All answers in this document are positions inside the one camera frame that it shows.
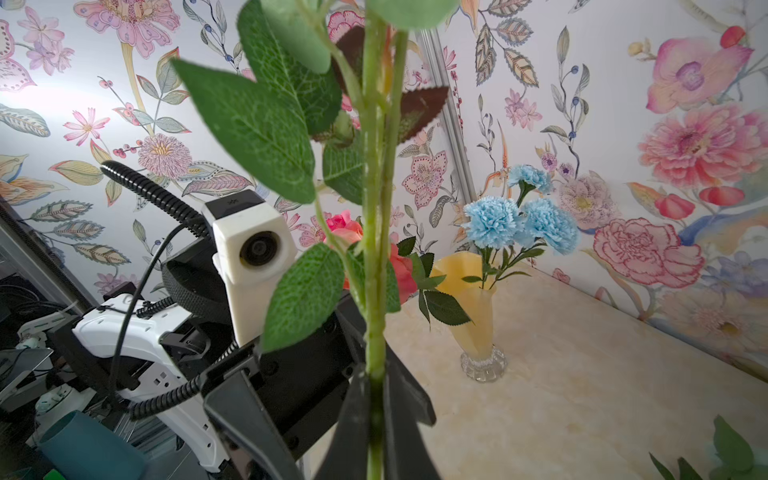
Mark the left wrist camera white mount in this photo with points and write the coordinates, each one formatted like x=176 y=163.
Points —
x=254 y=248

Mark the blue carnation stem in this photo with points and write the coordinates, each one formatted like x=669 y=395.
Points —
x=507 y=231

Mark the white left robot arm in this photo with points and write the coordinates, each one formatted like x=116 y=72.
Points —
x=151 y=364

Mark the yellow fluted glass vase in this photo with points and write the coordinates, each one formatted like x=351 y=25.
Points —
x=481 y=360

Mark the small red rose stem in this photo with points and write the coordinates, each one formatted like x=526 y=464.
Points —
x=311 y=103

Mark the teal cup in background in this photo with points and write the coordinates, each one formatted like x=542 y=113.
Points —
x=79 y=447

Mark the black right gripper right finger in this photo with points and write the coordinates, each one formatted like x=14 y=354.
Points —
x=405 y=454

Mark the light blue rose spray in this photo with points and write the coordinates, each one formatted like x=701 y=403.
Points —
x=736 y=458

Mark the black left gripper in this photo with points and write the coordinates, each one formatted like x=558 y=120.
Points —
x=270 y=409

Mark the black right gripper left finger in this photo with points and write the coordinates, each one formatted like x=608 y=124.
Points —
x=347 y=454

